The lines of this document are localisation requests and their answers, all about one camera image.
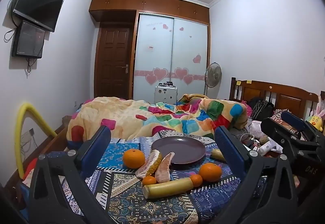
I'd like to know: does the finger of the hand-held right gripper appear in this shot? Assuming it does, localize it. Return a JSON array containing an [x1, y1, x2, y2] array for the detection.
[[281, 111, 312, 133], [261, 117, 306, 148]]

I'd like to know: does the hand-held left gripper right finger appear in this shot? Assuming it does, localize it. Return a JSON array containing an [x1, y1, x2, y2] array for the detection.
[[214, 125, 299, 224]]

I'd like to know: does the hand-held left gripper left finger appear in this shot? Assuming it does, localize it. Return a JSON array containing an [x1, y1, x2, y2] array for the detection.
[[28, 125, 115, 224]]

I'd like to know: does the large orange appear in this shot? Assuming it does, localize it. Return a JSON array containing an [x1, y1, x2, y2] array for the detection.
[[199, 162, 222, 183], [123, 149, 146, 169]]

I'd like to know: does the small orange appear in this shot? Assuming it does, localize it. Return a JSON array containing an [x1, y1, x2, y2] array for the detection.
[[142, 175, 157, 186], [190, 174, 204, 187]]

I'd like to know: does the dark purple plate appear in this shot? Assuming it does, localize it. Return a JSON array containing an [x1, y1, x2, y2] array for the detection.
[[151, 137, 206, 165]]

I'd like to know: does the pomelo piece with yellow peel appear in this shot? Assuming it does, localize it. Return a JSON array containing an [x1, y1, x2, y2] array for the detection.
[[135, 150, 163, 179]]

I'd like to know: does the peeled pink pomelo segment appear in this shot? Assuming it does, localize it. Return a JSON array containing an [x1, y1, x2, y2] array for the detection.
[[155, 152, 176, 184]]

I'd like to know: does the long yellow sugarcane piece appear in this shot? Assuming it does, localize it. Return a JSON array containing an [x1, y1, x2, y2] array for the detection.
[[142, 177, 195, 199]]

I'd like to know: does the white bottle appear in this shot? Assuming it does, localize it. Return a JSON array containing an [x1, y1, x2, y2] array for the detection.
[[259, 141, 272, 156]]

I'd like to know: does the pink patterned cloth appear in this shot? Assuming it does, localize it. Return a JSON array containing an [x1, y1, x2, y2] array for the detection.
[[247, 120, 265, 138]]

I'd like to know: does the yellow plush chick toy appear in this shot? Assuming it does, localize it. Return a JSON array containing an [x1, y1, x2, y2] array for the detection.
[[305, 102, 325, 133]]

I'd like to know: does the wooden bed headboard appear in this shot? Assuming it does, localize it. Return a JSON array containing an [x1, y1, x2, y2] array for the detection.
[[229, 77, 319, 120]]

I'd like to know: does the black backpack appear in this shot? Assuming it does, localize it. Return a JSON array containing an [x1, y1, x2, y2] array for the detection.
[[251, 98, 275, 121]]

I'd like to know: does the colourful patchwork blanket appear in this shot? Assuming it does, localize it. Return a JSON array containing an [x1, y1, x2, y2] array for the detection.
[[66, 94, 252, 149]]

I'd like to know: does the blue patterned bedsheet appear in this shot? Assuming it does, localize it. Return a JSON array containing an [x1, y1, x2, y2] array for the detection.
[[22, 130, 267, 224]]

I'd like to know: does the standing fan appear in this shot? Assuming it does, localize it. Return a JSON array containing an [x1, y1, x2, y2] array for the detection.
[[204, 62, 222, 99]]

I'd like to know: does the yellow foam tube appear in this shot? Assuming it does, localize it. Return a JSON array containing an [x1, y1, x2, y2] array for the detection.
[[15, 103, 57, 180]]

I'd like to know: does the white appliance box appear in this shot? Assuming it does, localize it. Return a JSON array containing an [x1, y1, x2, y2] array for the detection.
[[154, 82, 178, 105]]

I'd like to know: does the brown wooden door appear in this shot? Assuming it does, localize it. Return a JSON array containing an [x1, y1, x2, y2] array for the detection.
[[95, 22, 134, 100]]

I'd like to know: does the wooden wardrobe with glass doors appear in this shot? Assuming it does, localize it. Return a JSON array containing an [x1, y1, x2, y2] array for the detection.
[[89, 0, 211, 102]]

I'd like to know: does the wooden bed side rail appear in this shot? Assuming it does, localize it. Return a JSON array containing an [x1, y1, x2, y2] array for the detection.
[[5, 115, 73, 189]]

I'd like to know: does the wall socket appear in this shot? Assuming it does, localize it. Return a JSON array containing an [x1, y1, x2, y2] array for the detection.
[[21, 129, 35, 142]]

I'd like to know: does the small black wall monitor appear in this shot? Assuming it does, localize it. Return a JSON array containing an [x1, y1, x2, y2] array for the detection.
[[11, 21, 46, 59]]

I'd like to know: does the black cable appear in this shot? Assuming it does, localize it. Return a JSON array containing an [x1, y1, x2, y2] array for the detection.
[[4, 27, 19, 43]]

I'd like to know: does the black wall television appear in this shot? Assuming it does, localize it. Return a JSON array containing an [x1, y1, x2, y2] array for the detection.
[[13, 0, 64, 33]]

